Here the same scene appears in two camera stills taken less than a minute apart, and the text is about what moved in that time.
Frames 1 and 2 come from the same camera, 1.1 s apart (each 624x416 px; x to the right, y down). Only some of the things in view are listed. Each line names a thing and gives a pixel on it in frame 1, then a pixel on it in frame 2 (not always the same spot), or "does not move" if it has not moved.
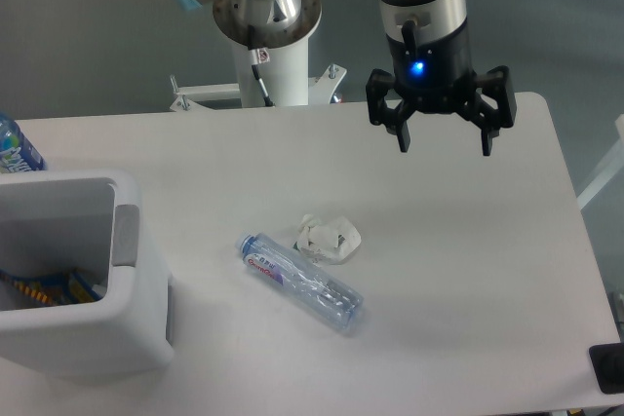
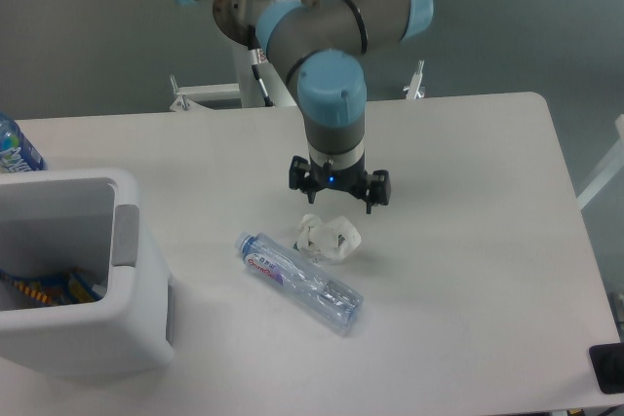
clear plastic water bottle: x=301 y=281 does not move
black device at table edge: x=607 y=361 does not move
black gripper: x=439 y=77 to x=352 y=178
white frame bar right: x=613 y=167 does not move
